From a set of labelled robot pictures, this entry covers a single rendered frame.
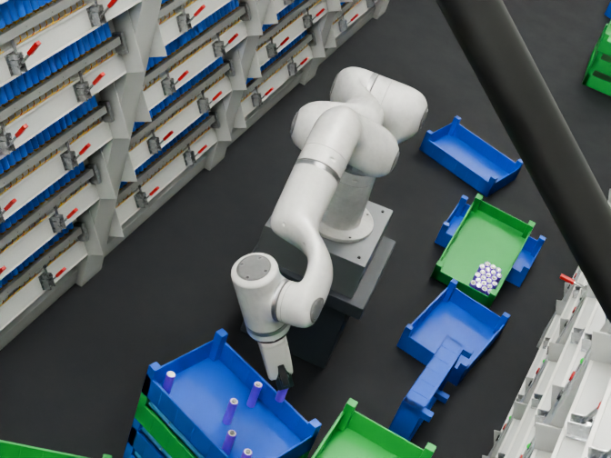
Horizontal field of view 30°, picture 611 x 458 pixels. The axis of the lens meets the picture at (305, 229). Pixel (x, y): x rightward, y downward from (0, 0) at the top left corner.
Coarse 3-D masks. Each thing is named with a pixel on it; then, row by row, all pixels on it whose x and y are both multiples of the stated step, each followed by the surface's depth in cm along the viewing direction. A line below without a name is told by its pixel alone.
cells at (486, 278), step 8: (480, 264) 343; (488, 264) 344; (480, 272) 342; (488, 272) 342; (496, 272) 343; (472, 280) 340; (480, 280) 341; (488, 280) 340; (496, 280) 343; (480, 288) 340; (488, 288) 339
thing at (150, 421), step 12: (144, 396) 228; (144, 408) 230; (144, 420) 231; (156, 420) 227; (156, 432) 229; (168, 432) 226; (168, 444) 227; (180, 444) 224; (180, 456) 226; (192, 456) 223; (300, 456) 229
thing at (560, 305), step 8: (560, 304) 325; (560, 312) 326; (552, 328) 321; (544, 344) 313; (536, 360) 309; (528, 376) 304; (520, 392) 298; (520, 400) 292; (512, 408) 293; (504, 424) 287; (496, 432) 278
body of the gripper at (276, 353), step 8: (264, 344) 208; (272, 344) 208; (280, 344) 208; (264, 352) 208; (272, 352) 208; (280, 352) 209; (288, 352) 210; (264, 360) 211; (272, 360) 209; (280, 360) 210; (288, 360) 211; (272, 368) 211; (288, 368) 212; (272, 376) 212
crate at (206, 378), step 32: (192, 352) 233; (224, 352) 238; (160, 384) 231; (192, 384) 233; (224, 384) 235; (192, 416) 227; (256, 416) 231; (288, 416) 230; (256, 448) 225; (288, 448) 227
